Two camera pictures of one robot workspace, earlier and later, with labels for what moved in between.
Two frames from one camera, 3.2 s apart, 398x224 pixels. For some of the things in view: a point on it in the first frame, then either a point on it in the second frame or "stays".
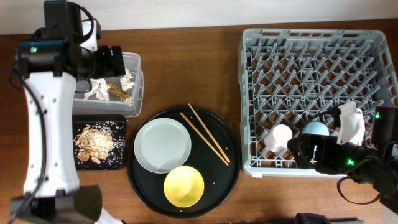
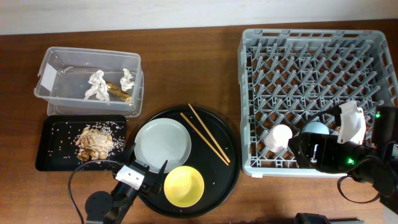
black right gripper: [324, 144] stays
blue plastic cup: [316, 128] stays
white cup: [278, 138] stays
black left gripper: [109, 69] -> [157, 183]
